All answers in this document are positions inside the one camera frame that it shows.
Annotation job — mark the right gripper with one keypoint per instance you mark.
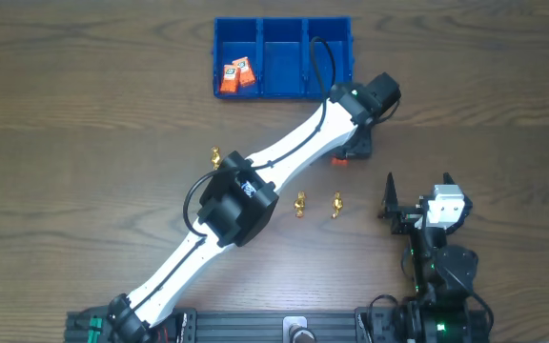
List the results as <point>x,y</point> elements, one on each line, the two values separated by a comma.
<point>405,219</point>

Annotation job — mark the orange candy box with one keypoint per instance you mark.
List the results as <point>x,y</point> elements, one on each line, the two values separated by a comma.
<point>229,80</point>
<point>245,71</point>

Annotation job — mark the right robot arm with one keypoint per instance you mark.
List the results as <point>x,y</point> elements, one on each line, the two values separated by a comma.
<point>446,267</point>

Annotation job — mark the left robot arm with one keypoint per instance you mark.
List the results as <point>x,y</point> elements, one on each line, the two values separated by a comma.
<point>298,147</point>

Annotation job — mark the gold wrapped candy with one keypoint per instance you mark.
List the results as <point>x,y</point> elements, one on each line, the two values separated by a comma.
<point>216,157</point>
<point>299,204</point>
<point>337,205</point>

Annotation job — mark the blue tray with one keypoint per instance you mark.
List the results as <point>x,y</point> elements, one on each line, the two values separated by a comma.
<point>281,62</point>

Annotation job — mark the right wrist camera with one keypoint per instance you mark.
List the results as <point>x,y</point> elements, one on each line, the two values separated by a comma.
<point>446,202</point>

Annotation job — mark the mounting rail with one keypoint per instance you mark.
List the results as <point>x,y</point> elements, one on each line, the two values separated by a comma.
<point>246,328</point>

